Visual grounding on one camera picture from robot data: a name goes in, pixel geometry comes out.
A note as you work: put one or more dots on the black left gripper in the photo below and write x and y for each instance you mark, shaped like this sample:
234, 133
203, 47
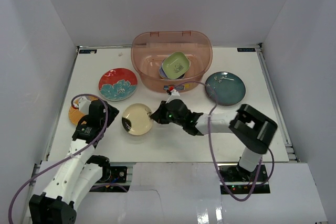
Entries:
110, 112

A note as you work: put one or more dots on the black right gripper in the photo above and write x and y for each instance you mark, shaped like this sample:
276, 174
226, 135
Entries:
159, 115

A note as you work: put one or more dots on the cream round plate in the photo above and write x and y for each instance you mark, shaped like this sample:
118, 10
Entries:
136, 119

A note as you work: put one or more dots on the red floral round plate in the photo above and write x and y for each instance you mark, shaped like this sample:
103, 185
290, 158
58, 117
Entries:
117, 84

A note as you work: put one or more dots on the woven yellow round plate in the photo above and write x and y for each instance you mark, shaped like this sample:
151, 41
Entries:
74, 115

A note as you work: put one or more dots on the purple rimmed square plate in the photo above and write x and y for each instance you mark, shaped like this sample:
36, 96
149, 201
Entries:
162, 74

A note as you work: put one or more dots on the green square panda plate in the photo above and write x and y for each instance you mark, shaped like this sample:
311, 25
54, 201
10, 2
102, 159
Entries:
176, 65

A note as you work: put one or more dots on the teal blossom round plate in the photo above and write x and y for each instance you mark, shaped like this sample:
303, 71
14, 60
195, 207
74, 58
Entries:
226, 88

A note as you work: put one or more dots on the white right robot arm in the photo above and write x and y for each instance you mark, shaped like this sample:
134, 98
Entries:
254, 129

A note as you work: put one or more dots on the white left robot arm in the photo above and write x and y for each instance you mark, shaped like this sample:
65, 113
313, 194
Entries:
59, 201

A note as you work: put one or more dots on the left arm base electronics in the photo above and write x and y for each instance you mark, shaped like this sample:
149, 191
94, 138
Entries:
113, 180

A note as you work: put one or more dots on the translucent pink plastic bin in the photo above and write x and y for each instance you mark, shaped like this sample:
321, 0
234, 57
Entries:
164, 59

